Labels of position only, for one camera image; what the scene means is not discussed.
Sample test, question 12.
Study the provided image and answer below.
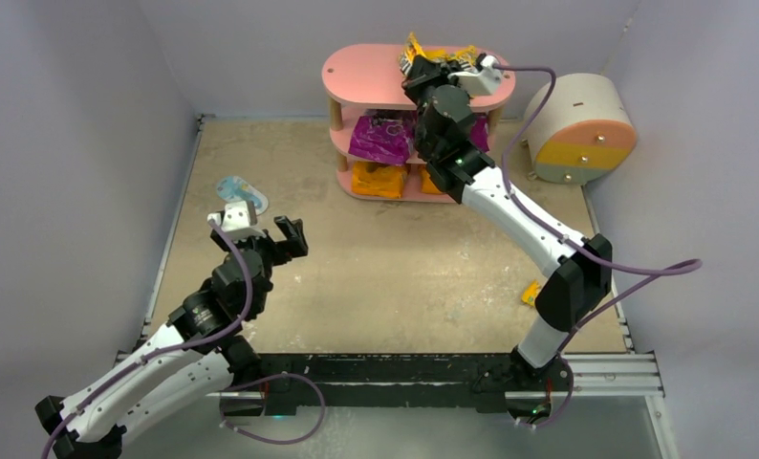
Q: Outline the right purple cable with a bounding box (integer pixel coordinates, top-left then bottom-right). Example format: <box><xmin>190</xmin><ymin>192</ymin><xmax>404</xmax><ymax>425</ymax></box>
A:
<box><xmin>493</xmin><ymin>63</ymin><xmax>704</xmax><ymax>432</ymax></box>

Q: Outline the blue white blister pack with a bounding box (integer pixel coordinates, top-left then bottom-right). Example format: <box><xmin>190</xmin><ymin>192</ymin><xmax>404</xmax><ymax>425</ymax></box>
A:
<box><xmin>216</xmin><ymin>176</ymin><xmax>269</xmax><ymax>215</ymax></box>

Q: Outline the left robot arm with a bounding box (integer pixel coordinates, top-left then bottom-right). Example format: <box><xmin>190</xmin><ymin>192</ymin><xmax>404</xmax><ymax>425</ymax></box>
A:
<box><xmin>35</xmin><ymin>206</ymin><xmax>309</xmax><ymax>458</ymax></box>

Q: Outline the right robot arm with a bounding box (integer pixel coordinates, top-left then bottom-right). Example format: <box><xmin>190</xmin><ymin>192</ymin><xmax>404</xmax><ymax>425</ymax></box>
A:
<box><xmin>399</xmin><ymin>54</ymin><xmax>613</xmax><ymax>370</ymax></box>

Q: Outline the yellow m&m bag vertical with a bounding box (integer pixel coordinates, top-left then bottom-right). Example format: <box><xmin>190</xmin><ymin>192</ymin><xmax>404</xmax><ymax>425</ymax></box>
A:
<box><xmin>398</xmin><ymin>32</ymin><xmax>446</xmax><ymax>76</ymax></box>

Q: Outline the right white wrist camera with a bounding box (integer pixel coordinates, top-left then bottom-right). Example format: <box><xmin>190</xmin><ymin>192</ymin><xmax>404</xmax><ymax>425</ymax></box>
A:
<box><xmin>448</xmin><ymin>53</ymin><xmax>505</xmax><ymax>97</ymax></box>

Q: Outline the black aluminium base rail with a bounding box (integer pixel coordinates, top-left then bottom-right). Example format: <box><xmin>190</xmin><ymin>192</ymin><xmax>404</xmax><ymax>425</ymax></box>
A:
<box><xmin>214</xmin><ymin>353</ymin><xmax>663</xmax><ymax>423</ymax></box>

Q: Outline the pink three-tier shelf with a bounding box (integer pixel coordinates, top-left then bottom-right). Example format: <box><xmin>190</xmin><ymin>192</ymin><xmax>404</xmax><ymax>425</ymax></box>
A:
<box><xmin>321</xmin><ymin>44</ymin><xmax>516</xmax><ymax>204</ymax></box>

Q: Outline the yellow m&m bag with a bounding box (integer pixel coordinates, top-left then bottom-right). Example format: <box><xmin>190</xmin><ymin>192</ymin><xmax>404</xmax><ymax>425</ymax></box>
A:
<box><xmin>443</xmin><ymin>45</ymin><xmax>479</xmax><ymax>65</ymax></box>
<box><xmin>521</xmin><ymin>280</ymin><xmax>541</xmax><ymax>308</ymax></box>

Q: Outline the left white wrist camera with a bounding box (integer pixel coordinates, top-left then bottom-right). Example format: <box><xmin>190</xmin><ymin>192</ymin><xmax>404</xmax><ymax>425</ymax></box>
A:
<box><xmin>206</xmin><ymin>200</ymin><xmax>267</xmax><ymax>242</ymax></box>

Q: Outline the round cream drawer cabinet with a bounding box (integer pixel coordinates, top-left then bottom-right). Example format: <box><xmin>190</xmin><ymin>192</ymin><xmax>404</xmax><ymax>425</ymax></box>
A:
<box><xmin>523</xmin><ymin>73</ymin><xmax>638</xmax><ymax>185</ymax></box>

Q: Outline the purple grape candy bag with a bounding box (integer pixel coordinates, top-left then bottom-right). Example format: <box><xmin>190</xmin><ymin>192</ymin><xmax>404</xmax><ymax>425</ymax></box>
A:
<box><xmin>469</xmin><ymin>113</ymin><xmax>489</xmax><ymax>152</ymax></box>
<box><xmin>348</xmin><ymin>109</ymin><xmax>416</xmax><ymax>165</ymax></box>

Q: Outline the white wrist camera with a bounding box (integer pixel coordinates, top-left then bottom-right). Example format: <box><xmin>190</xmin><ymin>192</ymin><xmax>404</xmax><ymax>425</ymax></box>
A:
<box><xmin>206</xmin><ymin>200</ymin><xmax>267</xmax><ymax>242</ymax></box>
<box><xmin>448</xmin><ymin>53</ymin><xmax>505</xmax><ymax>97</ymax></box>

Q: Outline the large orange gummy candy bag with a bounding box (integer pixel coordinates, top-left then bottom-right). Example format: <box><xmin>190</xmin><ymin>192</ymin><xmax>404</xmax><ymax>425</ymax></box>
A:
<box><xmin>351</xmin><ymin>162</ymin><xmax>409</xmax><ymax>199</ymax></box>

